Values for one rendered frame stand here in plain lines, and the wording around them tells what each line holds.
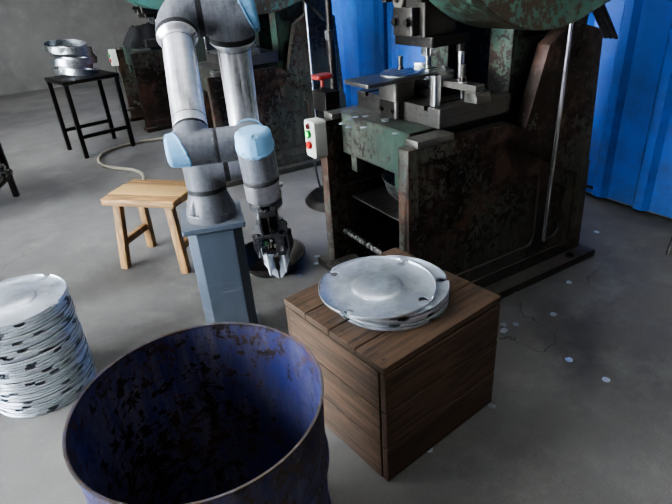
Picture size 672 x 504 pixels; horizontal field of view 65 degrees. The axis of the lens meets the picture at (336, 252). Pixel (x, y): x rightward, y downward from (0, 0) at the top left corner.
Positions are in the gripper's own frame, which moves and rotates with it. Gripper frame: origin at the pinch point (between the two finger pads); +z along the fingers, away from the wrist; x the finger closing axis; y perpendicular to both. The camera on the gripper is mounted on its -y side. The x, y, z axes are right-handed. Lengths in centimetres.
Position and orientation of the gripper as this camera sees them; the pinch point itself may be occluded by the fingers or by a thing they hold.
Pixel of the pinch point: (279, 271)
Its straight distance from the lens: 125.8
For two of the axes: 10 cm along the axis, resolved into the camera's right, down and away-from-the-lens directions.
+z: 1.0, 8.4, 5.3
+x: 9.8, -1.6, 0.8
